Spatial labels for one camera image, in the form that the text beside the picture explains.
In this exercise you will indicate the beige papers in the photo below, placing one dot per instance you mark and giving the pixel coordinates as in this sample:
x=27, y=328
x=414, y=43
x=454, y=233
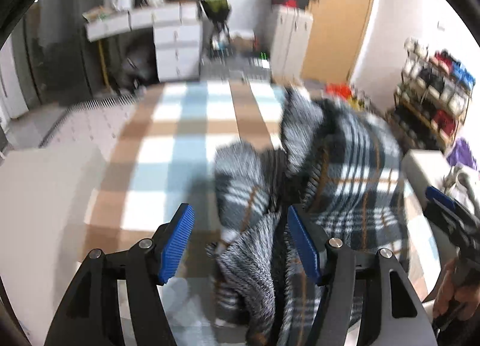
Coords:
x=95, y=14

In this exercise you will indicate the purple bag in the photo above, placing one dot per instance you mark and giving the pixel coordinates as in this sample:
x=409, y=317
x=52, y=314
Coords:
x=465, y=153

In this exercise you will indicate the grey fringed floor rug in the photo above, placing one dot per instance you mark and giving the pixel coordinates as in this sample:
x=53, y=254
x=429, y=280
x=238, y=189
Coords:
x=75, y=125

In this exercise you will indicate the dark bag under desk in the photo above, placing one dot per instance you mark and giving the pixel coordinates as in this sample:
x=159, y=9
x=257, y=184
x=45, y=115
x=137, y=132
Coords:
x=135, y=65

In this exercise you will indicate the yellow shoe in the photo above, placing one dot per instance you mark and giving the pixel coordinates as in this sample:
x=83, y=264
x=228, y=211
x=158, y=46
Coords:
x=354, y=99

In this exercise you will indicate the orange plastic bag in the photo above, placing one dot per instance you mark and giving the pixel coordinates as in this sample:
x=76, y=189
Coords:
x=337, y=89

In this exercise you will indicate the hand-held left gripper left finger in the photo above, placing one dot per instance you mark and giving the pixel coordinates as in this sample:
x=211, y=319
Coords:
x=176, y=244

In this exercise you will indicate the plaid fleece jacket grey knit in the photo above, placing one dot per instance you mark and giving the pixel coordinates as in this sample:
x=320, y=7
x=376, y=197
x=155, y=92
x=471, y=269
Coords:
x=337, y=181

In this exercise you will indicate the dark wrapped flower bouquet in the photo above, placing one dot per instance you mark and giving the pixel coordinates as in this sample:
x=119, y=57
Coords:
x=215, y=8

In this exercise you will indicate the checkered bed sheet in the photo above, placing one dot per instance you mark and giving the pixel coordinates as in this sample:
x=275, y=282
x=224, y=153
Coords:
x=168, y=143

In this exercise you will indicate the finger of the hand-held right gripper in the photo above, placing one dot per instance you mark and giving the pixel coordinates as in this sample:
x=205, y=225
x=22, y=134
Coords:
x=438, y=196

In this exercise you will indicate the white desk with drawers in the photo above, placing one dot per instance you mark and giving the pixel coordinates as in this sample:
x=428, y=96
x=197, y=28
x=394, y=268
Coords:
x=172, y=42

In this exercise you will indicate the person's right hand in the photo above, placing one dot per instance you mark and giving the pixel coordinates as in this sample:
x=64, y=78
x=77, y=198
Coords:
x=446, y=293

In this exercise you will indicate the white wardrobe cabinet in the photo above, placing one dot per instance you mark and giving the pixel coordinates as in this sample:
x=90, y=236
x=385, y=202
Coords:
x=290, y=42

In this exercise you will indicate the white wall switch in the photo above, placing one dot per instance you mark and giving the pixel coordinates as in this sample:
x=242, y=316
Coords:
x=441, y=25

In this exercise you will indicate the small cardboard box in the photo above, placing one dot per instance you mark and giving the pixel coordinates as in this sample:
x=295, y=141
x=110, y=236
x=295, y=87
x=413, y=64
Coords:
x=240, y=42

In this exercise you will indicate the wooden door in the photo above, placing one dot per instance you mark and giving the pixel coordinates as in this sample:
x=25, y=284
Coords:
x=337, y=20

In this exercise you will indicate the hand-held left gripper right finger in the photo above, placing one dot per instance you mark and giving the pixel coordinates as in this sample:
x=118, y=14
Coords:
x=303, y=244

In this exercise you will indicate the white low cabinet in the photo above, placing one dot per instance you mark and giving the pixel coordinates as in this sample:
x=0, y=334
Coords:
x=423, y=166

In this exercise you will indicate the white bag on side table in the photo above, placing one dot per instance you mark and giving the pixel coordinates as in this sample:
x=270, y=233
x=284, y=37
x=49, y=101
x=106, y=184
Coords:
x=461, y=181

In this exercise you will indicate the silver suitcase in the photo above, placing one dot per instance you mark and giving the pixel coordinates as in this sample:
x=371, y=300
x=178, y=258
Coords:
x=240, y=66

